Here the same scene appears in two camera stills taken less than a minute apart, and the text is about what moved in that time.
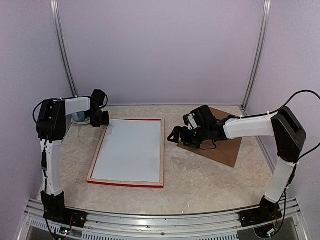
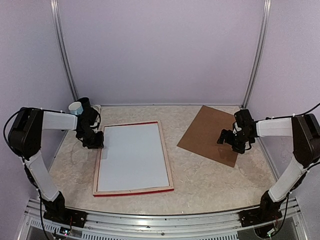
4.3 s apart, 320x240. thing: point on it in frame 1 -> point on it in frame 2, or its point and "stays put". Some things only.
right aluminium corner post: (264, 25) stays put
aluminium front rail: (223, 226) stays put
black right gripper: (176, 131) -> (240, 149)
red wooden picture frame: (130, 183) -> (161, 189)
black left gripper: (105, 121) -> (99, 143)
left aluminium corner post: (54, 5) stays put
